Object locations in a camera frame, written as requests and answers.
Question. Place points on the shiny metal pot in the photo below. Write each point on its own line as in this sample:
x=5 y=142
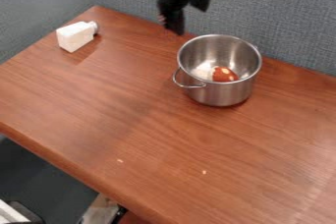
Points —
x=225 y=51

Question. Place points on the white toy mushroom red cap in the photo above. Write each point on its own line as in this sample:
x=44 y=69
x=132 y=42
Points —
x=215 y=74

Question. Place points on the white plastic bottle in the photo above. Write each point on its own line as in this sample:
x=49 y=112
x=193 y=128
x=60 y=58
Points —
x=75 y=35

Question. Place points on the white box at corner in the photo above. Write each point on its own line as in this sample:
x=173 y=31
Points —
x=15 y=213

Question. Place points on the table leg frame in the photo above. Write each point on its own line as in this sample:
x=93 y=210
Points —
x=104 y=211

